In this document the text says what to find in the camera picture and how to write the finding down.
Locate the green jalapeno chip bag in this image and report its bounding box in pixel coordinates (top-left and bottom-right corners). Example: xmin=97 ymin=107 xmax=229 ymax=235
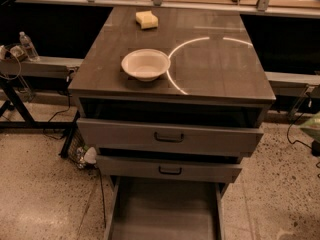
xmin=299 ymin=112 xmax=320 ymax=143

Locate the black power adapter with cable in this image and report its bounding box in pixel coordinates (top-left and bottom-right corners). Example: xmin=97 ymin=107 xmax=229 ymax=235
xmin=286 ymin=113 xmax=320 ymax=158

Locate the black floor cable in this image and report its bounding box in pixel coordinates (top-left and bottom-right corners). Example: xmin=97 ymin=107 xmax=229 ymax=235
xmin=42 ymin=71 xmax=75 ymax=140

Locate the clear plastic water bottle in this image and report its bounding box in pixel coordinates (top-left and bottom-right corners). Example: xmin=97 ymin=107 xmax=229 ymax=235
xmin=19 ymin=32 xmax=40 ymax=61

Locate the wire mesh waste basket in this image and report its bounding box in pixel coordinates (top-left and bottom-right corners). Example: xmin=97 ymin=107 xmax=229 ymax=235
xmin=68 ymin=129 xmax=97 ymax=169

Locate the white paper bowl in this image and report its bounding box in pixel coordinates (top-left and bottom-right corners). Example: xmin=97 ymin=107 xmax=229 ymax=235
xmin=121 ymin=49 xmax=171 ymax=82

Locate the black framed side table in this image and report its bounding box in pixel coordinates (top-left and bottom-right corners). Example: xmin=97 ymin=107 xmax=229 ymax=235
xmin=0 ymin=56 xmax=82 ymax=158

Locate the grey open bottom drawer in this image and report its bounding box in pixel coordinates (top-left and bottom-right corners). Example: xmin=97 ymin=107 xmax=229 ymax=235
xmin=104 ymin=177 xmax=225 ymax=240

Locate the grey top drawer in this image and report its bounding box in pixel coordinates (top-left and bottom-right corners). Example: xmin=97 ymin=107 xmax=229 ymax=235
xmin=77 ymin=118 xmax=263 ymax=156

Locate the yellow sponge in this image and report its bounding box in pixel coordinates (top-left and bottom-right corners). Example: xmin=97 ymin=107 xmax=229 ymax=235
xmin=136 ymin=11 xmax=158 ymax=30

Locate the grey drawer cabinet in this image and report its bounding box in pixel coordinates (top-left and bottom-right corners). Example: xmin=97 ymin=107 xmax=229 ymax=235
xmin=69 ymin=6 xmax=276 ymax=125

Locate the grey middle drawer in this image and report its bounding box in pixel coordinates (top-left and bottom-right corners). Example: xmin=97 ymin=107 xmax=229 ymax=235
xmin=97 ymin=156 xmax=242 ymax=183

